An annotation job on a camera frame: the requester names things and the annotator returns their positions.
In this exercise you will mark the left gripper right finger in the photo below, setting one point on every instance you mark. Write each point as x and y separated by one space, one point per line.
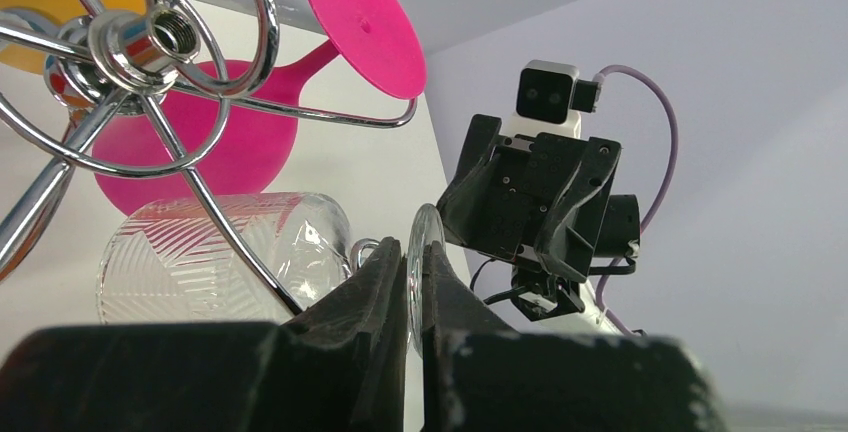
482 375

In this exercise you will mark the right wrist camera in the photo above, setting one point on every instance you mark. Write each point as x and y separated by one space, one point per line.
551 98

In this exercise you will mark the clear patterned wine glass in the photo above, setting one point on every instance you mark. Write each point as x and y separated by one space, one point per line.
168 262

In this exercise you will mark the magenta wine glass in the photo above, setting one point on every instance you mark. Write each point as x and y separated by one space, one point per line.
252 118

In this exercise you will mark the chrome wine glass rack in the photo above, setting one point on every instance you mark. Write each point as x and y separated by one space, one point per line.
166 60

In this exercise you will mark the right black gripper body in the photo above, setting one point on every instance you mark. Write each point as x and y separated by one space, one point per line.
542 203

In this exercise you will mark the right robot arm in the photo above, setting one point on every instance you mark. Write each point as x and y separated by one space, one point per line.
550 300

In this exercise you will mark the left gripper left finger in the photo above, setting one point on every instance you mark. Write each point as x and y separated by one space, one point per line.
338 366

